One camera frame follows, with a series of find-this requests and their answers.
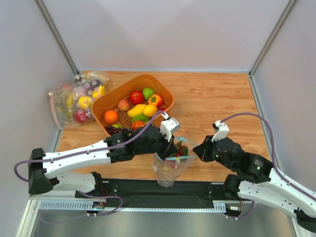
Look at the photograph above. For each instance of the purple fake grapes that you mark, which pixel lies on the purple fake grapes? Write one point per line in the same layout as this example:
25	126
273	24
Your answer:
112	131

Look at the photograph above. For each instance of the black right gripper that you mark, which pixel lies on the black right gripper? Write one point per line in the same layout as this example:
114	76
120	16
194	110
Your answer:
205	150

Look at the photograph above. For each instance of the aluminium frame post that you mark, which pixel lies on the aluminium frame post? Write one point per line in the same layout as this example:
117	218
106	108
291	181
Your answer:
273	35
56	35

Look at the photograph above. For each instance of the orange fake tomato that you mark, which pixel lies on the orange fake tomato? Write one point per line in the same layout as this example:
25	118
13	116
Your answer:
155	100

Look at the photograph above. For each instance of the right aluminium frame post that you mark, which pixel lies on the right aluminium frame post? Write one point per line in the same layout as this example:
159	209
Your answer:
273	35

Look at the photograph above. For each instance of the green fake mango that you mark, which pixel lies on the green fake mango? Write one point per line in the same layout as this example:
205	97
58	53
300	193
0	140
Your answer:
140	117

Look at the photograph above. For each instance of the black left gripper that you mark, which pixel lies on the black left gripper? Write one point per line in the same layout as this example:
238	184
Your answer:
167	148

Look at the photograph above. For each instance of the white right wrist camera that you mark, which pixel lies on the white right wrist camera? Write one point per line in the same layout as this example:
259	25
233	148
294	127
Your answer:
221	131

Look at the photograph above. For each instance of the pink fake peach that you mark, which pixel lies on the pink fake peach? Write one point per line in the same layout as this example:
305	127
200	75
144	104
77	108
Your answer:
123	105

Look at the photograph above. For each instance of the grey slotted cable duct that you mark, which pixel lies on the grey slotted cable duct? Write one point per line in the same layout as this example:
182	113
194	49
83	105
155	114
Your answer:
85	205

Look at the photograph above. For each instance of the polka dot plastic bag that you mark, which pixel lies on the polka dot plastic bag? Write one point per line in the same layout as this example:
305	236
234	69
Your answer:
89	87

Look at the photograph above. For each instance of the yellow fake lemon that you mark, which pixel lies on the yellow fake lemon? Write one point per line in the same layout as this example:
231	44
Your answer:
149	110

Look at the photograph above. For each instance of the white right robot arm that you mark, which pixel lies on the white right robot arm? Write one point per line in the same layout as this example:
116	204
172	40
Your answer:
254	178

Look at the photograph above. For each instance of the left aluminium frame post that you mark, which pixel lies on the left aluminium frame post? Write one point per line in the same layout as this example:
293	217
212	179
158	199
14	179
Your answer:
56	35

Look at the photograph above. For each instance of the red fake apple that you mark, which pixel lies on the red fake apple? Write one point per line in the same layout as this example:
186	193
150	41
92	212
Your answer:
136	97

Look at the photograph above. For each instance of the orange plastic basket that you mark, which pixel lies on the orange plastic basket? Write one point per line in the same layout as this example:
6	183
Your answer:
131	104

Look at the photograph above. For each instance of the green fake pepper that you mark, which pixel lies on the green fake pepper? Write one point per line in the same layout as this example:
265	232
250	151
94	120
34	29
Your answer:
147	93

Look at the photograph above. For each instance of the pink zip top bag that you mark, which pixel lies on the pink zip top bag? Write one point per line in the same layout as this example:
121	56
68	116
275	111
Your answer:
70	106

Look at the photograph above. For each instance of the black base mat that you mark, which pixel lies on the black base mat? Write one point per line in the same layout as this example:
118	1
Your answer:
149	192

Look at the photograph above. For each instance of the yellow fake mango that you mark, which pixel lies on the yellow fake mango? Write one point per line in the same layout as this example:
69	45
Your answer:
136	110

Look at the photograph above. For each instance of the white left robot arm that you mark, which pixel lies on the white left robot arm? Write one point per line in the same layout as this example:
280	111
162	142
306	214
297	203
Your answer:
44	168

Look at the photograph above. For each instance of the small orange fake fruit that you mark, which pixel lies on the small orange fake fruit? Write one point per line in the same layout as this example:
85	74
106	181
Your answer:
136	124

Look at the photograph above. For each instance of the small green fake fruit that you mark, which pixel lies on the small green fake fruit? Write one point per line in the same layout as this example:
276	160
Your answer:
116	126

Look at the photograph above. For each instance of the fake orange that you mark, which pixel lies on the fake orange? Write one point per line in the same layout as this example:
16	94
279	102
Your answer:
110	117

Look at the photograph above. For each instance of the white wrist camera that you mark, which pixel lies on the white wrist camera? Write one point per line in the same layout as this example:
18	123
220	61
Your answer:
221	131
168	126

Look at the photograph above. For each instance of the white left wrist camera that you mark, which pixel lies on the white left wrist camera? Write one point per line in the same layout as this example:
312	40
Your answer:
168	126

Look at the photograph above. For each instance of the blue zip top bag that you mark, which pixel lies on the blue zip top bag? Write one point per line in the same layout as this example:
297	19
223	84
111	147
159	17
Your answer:
168	170

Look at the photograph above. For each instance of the brown fake waffle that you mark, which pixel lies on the brown fake waffle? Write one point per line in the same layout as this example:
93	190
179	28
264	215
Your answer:
123	119

